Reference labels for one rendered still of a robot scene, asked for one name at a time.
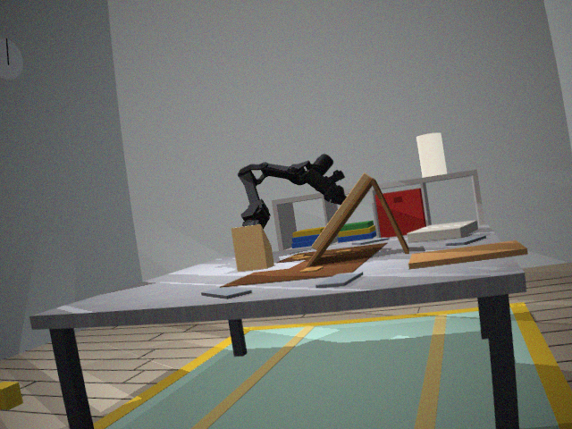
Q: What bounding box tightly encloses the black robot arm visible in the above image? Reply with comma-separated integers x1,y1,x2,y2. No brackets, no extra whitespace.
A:
238,154,345,229

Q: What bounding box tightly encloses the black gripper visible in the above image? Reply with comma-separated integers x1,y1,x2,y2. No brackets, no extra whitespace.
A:
314,176,346,205

